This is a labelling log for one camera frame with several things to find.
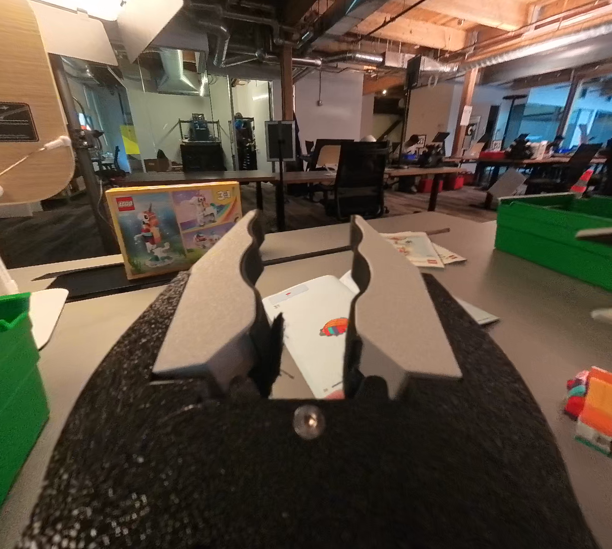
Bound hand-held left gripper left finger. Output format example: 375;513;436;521
152;209;285;399

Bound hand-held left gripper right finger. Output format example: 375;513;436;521
345;214;463;400

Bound orange lego build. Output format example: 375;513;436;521
563;365;612;458

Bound yellow lego set box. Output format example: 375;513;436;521
105;181;243;281

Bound green plastic bin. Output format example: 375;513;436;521
0;292;51;508
494;192;612;292

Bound stack of closed instruction booklets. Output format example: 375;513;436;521
381;230;467;268

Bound open white instruction booklet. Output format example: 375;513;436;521
262;270;501;400

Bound long wooden desk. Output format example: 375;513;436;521
125;167;470;231

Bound black mesh office chair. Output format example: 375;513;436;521
324;141;389;221

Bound black equipment rack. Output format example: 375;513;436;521
178;115;226;173

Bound tablet on floor stand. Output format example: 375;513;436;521
264;120;296;198

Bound wooden panel with black label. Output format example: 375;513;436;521
0;0;76;206

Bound white panel base plate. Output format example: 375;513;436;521
28;288;69;352

